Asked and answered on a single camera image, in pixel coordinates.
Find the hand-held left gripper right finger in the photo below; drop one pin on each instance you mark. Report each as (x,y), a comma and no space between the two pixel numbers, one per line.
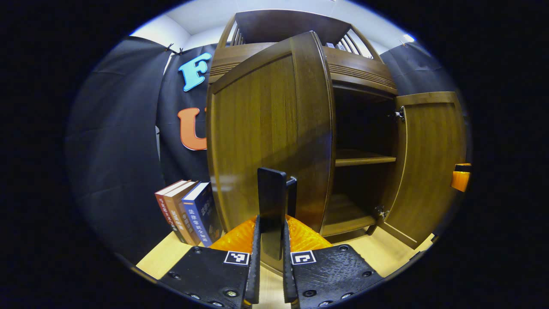
(286,274)

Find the wooden double-door shoe cabinet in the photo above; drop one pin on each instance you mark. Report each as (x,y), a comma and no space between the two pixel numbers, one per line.
(360,73)

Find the red book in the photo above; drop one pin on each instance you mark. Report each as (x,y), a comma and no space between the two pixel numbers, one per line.
(165,206)

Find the black backdrop cloth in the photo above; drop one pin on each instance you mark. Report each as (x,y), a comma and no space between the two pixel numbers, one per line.
(116,150)

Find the metal door hinge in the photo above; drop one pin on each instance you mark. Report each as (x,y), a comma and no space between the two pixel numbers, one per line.
(381,212)
(400,113)

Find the small ceiling light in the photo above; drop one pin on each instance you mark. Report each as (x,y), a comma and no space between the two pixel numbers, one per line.
(408,38)

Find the blue book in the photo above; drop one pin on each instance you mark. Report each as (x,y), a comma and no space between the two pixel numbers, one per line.
(201,214)

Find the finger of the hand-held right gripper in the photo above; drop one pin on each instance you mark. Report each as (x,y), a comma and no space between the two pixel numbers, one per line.
(461,180)

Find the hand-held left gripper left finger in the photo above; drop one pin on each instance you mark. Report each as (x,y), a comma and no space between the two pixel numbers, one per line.
(256,274)

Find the brown book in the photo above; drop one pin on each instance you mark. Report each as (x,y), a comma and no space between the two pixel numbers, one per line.
(180,210)

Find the wooden cabinet door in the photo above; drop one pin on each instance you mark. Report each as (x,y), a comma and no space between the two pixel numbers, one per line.
(266,120)
(429,163)

